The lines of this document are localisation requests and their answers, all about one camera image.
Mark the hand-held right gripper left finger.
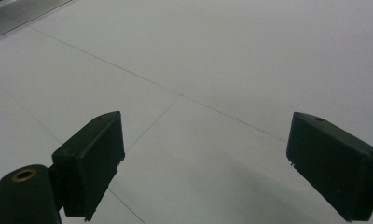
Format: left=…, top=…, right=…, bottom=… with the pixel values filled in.
left=51, top=110, right=126, bottom=222

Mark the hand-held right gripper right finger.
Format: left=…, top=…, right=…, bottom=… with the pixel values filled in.
left=285, top=111, right=373, bottom=222

